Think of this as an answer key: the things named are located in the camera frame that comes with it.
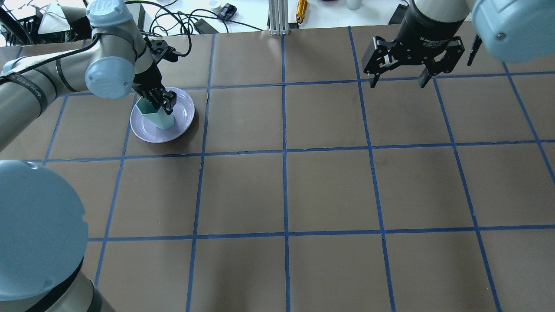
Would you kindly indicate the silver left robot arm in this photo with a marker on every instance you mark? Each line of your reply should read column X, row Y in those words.
column 43, row 234

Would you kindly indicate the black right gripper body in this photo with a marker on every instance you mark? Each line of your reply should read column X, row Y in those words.
column 422, row 28

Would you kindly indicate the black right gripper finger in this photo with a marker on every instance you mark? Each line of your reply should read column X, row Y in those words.
column 427, row 74
column 374, row 79

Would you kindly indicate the aluminium frame post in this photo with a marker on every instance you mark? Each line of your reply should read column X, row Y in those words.
column 279, row 17

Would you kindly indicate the teal geometric cup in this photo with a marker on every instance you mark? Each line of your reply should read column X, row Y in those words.
column 157, row 117

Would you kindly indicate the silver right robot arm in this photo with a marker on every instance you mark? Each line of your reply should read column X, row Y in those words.
column 512, row 31

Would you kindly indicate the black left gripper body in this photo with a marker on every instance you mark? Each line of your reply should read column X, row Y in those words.
column 146, row 80

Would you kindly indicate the gold cylinder tool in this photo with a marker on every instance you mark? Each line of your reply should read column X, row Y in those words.
column 301, row 11

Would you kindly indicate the lavender plate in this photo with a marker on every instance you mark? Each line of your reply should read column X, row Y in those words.
column 184, row 112

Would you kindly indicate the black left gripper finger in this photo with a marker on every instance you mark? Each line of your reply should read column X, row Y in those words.
column 145, row 103
column 168, row 101

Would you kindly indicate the black power brick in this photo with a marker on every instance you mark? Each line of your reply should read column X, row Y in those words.
column 203, row 27

